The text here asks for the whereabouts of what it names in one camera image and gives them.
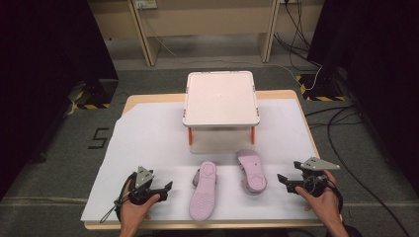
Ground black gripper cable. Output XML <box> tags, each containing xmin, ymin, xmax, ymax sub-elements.
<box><xmin>114</xmin><ymin>171</ymin><xmax>137</xmax><ymax>220</ymax></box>
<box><xmin>327</xmin><ymin>179</ymin><xmax>344</xmax><ymax>216</ymax></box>

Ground white table sheet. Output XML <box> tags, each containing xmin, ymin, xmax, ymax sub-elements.
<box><xmin>80</xmin><ymin>98</ymin><xmax>325</xmax><ymax>222</ymax></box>

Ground black floor cables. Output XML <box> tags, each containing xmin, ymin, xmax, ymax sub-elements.
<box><xmin>304</xmin><ymin>104</ymin><xmax>411</xmax><ymax>237</ymax></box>

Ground white floor cable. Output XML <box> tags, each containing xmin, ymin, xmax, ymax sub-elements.
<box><xmin>137</xmin><ymin>7</ymin><xmax>324</xmax><ymax>92</ymax></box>

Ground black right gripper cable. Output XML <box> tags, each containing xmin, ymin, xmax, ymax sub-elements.
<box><xmin>327</xmin><ymin>179</ymin><xmax>344</xmax><ymax>216</ymax></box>

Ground yellow black striped base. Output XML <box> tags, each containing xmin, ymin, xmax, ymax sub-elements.
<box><xmin>294</xmin><ymin>72</ymin><xmax>347</xmax><ymax>103</ymax></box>
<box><xmin>67</xmin><ymin>79</ymin><xmax>120</xmax><ymax>112</ymax></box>

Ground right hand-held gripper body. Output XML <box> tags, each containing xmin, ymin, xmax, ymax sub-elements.
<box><xmin>293</xmin><ymin>157</ymin><xmax>342</xmax><ymax>198</ymax></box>

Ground person's right hand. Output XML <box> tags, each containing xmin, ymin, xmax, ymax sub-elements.
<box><xmin>294</xmin><ymin>169</ymin><xmax>344</xmax><ymax>228</ymax></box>

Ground beige wooden desk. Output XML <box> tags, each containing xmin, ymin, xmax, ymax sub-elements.
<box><xmin>88</xmin><ymin>0</ymin><xmax>326</xmax><ymax>67</ymax></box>

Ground pink slipper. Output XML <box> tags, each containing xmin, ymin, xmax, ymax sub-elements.
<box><xmin>188</xmin><ymin>160</ymin><xmax>218</xmax><ymax>222</ymax></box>
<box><xmin>236</xmin><ymin>148</ymin><xmax>269</xmax><ymax>196</ymax></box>

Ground black cable bundle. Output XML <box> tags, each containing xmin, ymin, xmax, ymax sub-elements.
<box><xmin>274</xmin><ymin>0</ymin><xmax>323</xmax><ymax>68</ymax></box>

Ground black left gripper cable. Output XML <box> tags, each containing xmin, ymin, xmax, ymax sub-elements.
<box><xmin>114</xmin><ymin>171</ymin><xmax>137</xmax><ymax>220</ymax></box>

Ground grey wrist strap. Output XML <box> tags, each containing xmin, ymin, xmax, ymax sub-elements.
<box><xmin>99</xmin><ymin>197</ymin><xmax>124</xmax><ymax>223</ymax></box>

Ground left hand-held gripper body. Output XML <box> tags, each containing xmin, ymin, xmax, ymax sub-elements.
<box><xmin>126</xmin><ymin>166</ymin><xmax>162</xmax><ymax>205</ymax></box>

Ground person's left hand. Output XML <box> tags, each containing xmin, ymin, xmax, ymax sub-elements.
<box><xmin>119</xmin><ymin>180</ymin><xmax>162</xmax><ymax>228</ymax></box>

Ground black curtain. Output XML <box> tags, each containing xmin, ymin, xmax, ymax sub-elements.
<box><xmin>0</xmin><ymin>0</ymin><xmax>120</xmax><ymax>200</ymax></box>
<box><xmin>306</xmin><ymin>0</ymin><xmax>419</xmax><ymax>187</ymax></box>

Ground white power strip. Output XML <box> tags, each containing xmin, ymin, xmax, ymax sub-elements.
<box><xmin>133</xmin><ymin>0</ymin><xmax>158</xmax><ymax>10</ymax></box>

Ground white plastic shoe box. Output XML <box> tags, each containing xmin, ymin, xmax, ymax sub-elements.
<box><xmin>182</xmin><ymin>70</ymin><xmax>261</xmax><ymax>156</ymax></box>

